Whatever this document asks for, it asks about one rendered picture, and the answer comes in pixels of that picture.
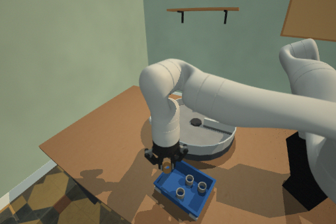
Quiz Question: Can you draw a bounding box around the grey metal sleeve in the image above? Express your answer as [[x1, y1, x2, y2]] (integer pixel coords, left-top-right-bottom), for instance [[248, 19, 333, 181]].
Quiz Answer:
[[198, 182, 206, 193], [185, 175, 194, 186], [176, 188, 185, 200]]

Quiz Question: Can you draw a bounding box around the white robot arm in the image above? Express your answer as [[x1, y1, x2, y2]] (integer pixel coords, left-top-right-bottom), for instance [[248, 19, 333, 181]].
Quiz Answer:
[[139, 38, 336, 204]]

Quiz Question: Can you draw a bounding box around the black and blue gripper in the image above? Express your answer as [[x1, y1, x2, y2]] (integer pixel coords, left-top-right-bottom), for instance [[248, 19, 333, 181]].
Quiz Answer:
[[144, 140, 189, 171]]

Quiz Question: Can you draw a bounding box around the bronze bushing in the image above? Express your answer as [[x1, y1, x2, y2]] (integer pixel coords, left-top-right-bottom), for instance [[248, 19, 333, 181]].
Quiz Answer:
[[163, 161, 171, 174]]

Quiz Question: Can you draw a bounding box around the blue crate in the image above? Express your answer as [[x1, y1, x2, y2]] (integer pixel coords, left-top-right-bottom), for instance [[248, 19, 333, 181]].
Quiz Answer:
[[153, 160, 214, 220]]

